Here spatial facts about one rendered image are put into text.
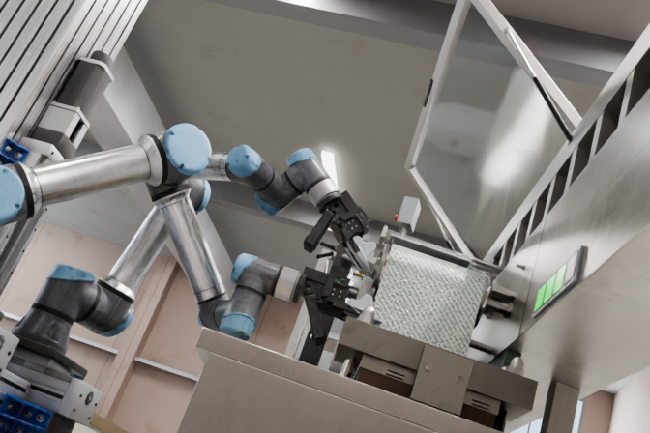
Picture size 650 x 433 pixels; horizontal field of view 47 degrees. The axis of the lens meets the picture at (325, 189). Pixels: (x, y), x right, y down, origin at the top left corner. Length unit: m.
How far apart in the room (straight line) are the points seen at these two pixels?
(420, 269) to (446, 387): 0.38
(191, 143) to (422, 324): 0.67
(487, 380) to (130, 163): 0.86
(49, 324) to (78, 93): 0.60
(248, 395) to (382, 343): 0.29
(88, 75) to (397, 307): 1.01
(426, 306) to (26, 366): 1.00
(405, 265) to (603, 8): 3.99
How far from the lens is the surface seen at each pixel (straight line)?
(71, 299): 2.10
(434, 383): 1.52
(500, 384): 1.57
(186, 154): 1.68
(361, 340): 1.54
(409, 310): 1.78
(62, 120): 2.05
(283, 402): 1.45
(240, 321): 1.72
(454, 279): 1.82
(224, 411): 1.45
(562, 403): 1.96
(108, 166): 1.64
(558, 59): 5.59
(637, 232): 1.17
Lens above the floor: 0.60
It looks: 24 degrees up
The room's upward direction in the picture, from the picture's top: 21 degrees clockwise
